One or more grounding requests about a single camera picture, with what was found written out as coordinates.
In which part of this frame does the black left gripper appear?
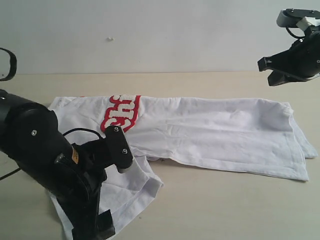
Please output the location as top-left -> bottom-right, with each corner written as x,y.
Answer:
52,139 -> 116,240

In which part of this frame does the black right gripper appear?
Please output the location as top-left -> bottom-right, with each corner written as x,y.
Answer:
257,32 -> 320,87

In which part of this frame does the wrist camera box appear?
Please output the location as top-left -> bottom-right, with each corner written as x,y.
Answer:
276,8 -> 320,28
104,125 -> 134,174

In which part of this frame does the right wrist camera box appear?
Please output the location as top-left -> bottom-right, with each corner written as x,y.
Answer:
276,8 -> 320,28

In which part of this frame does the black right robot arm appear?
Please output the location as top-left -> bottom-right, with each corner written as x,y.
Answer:
257,19 -> 320,87

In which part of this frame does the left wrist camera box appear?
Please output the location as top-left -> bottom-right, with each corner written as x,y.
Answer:
104,125 -> 134,174

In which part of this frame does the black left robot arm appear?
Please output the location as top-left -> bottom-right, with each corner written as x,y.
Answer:
0,90 -> 115,240

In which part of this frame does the white t-shirt red lettering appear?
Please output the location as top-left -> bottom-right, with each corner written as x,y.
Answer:
49,95 -> 318,233

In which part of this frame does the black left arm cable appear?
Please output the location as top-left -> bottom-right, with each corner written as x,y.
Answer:
0,47 -> 103,181

